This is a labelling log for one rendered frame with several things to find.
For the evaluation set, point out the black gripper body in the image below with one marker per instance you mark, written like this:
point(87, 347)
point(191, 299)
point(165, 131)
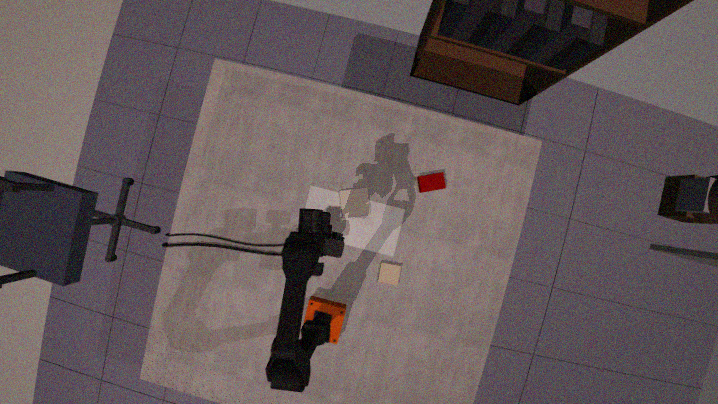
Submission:
point(325, 222)

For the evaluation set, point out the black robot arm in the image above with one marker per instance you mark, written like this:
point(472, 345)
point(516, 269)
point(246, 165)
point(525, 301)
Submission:
point(290, 371)

